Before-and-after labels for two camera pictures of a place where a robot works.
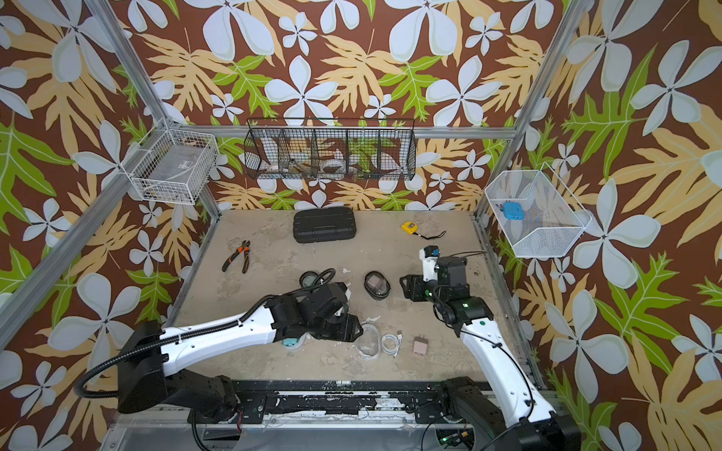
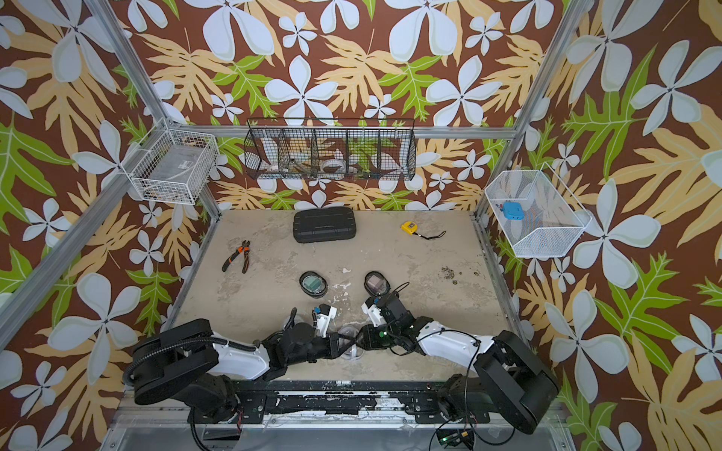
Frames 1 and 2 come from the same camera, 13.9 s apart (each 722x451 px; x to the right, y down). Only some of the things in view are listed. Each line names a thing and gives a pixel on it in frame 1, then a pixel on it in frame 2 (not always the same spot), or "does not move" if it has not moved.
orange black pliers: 244,247 does not move
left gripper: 349,327 to 335,349
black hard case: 323,224 does not move
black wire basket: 332,148 does not move
